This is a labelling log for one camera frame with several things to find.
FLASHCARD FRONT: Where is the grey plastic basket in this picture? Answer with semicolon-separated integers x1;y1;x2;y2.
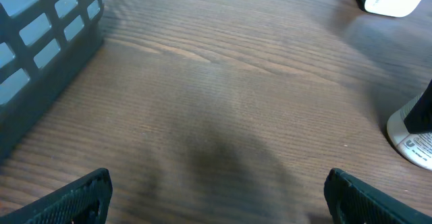
1;0;104;159

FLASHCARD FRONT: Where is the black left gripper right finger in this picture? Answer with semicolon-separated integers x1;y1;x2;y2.
324;168;431;224

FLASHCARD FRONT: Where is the green lid jar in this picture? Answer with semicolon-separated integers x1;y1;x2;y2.
387;94;431;170

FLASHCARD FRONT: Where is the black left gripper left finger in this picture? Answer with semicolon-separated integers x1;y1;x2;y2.
1;168;113;224

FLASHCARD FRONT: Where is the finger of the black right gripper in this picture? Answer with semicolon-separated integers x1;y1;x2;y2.
404;83;432;134

